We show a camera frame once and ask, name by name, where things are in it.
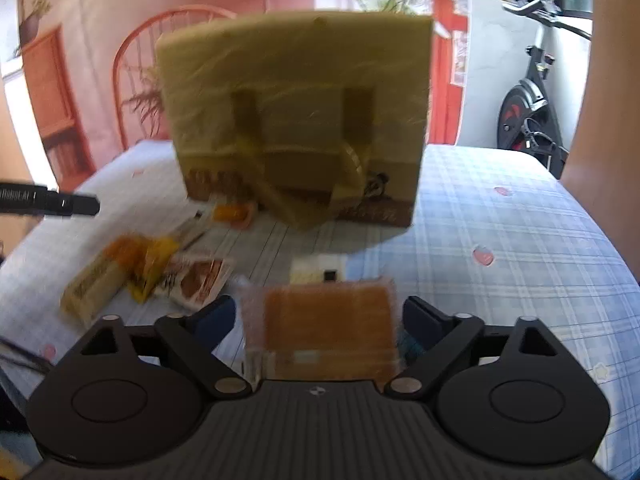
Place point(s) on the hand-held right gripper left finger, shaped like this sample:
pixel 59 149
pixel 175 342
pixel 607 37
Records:
pixel 217 317

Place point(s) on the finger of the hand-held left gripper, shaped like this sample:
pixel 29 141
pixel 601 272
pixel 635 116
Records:
pixel 75 204

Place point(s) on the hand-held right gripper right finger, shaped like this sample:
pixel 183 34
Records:
pixel 425 322

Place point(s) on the brown waffle snack packet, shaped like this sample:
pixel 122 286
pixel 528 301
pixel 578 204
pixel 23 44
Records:
pixel 325 325

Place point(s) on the cardboard box with plastic liner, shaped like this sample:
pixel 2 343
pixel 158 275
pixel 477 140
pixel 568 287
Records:
pixel 300 120

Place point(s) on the red brown snack packet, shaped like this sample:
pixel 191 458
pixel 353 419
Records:
pixel 200 282

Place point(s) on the beige snack packet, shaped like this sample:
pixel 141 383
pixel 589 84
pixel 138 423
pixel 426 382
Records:
pixel 92 287

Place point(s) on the yellow snack packet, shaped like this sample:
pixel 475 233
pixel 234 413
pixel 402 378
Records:
pixel 147 267

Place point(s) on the long striped snack packet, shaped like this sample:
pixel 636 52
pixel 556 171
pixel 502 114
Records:
pixel 192 230

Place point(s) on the orange snack packet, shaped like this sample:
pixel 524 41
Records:
pixel 232 215

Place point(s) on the small white snack packet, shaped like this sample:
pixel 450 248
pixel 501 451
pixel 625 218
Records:
pixel 312 270

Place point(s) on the printed room backdrop cloth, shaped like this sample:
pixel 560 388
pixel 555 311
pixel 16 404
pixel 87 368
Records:
pixel 100 60

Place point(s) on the black exercise bike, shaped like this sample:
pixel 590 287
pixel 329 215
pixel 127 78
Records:
pixel 530 115

